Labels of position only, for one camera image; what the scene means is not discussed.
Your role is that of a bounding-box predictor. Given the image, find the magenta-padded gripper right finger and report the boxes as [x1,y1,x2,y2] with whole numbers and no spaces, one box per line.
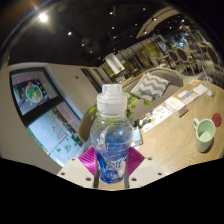
[124,146,167,189]

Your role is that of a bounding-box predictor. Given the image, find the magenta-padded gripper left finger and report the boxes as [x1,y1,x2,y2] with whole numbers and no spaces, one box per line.
[57,146,100,189]

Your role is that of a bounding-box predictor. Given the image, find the clear blue-labelled drink bottle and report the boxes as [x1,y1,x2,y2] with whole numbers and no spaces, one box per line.
[89,83,135,185]

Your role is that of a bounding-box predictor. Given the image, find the blue and white card box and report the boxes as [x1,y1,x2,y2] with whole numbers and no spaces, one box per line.
[132,125,143,146]

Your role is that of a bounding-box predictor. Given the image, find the pale green ceramic mug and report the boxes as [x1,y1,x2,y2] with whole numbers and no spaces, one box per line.
[192,117,217,154]

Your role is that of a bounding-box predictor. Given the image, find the white rectangular box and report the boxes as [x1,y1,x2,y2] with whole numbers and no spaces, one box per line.
[164,95,188,118]

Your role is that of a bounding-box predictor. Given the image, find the green potted plant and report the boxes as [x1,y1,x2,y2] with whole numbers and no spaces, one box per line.
[88,89,151,121]

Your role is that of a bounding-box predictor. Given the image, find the flat round red coaster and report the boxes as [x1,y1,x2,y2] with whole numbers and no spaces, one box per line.
[211,112,223,128]

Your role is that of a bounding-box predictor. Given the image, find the clear plastic cup with straw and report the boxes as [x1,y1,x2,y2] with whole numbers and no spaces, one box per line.
[202,75,215,98]

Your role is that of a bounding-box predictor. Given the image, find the group of dining chairs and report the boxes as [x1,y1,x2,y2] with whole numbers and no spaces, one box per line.
[166,29,224,76]

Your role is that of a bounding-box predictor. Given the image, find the group of ceiling spotlights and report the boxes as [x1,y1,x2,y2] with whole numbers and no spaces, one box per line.
[33,6,188,54]

